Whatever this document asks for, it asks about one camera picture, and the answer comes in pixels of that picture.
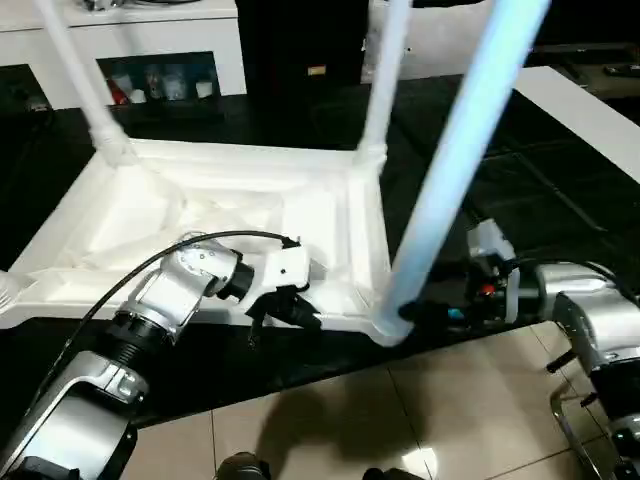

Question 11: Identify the white plastic table top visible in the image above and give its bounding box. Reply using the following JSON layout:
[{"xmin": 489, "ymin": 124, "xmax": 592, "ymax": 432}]
[{"xmin": 0, "ymin": 137, "xmax": 419, "ymax": 349}]

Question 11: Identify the white plastic table leg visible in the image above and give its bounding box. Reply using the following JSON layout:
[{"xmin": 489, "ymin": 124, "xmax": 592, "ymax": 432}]
[
  {"xmin": 377, "ymin": 0, "xmax": 554, "ymax": 346},
  {"xmin": 0, "ymin": 269, "xmax": 24, "ymax": 321},
  {"xmin": 32, "ymin": 0, "xmax": 136, "ymax": 169},
  {"xmin": 354, "ymin": 0, "xmax": 414, "ymax": 169}
]

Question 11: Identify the black floor stand foot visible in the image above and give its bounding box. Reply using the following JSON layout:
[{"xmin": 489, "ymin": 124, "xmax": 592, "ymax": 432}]
[{"xmin": 545, "ymin": 352, "xmax": 576, "ymax": 374}]

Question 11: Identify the white plastic upturned table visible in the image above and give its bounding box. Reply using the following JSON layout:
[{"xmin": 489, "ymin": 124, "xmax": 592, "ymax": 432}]
[{"xmin": 0, "ymin": 74, "xmax": 640, "ymax": 426}]

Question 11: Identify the dark robot leg part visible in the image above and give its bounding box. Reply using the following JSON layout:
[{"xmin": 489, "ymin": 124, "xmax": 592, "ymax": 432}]
[
  {"xmin": 217, "ymin": 452, "xmax": 271, "ymax": 480},
  {"xmin": 364, "ymin": 467, "xmax": 426, "ymax": 480}
]

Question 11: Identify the grey cushion with holes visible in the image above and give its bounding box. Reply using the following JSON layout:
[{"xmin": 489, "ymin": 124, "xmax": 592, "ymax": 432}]
[{"xmin": 360, "ymin": 0, "xmax": 501, "ymax": 84}]

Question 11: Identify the black cabinet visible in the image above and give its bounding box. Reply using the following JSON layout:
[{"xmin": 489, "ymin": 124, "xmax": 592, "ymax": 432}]
[{"xmin": 236, "ymin": 0, "xmax": 374, "ymax": 149}]

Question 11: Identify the black screen with red light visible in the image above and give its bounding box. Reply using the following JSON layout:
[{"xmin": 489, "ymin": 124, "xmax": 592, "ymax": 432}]
[{"xmin": 532, "ymin": 43, "xmax": 640, "ymax": 64}]

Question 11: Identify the white cabinet with glass doors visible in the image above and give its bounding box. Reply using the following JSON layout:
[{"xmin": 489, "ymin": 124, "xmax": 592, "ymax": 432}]
[{"xmin": 0, "ymin": 0, "xmax": 249, "ymax": 111}]

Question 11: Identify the silver metal floor frame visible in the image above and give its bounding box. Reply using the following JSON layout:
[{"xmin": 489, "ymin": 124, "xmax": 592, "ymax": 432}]
[{"xmin": 548, "ymin": 384, "xmax": 640, "ymax": 480}]

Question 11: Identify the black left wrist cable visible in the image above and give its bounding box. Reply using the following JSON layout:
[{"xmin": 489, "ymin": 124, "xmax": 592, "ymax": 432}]
[{"xmin": 0, "ymin": 229, "xmax": 302, "ymax": 441}]

